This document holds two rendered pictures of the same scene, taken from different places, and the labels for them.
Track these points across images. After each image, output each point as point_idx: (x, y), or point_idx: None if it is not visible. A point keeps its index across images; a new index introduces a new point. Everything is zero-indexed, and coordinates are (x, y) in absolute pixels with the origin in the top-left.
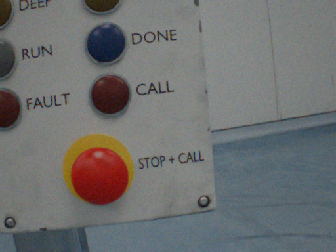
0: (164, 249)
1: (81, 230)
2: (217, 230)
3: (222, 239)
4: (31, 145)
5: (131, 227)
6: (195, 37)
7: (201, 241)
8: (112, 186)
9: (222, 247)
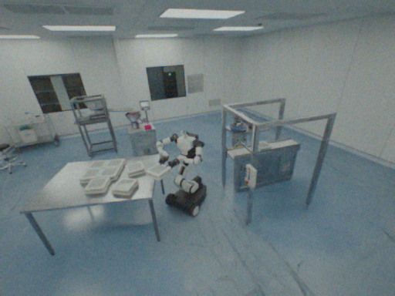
0: (359, 212)
1: (312, 189)
2: (386, 223)
3: (377, 225)
4: (246, 178)
5: (369, 203)
6: (251, 179)
7: (373, 220)
8: (246, 183)
9: (371, 225)
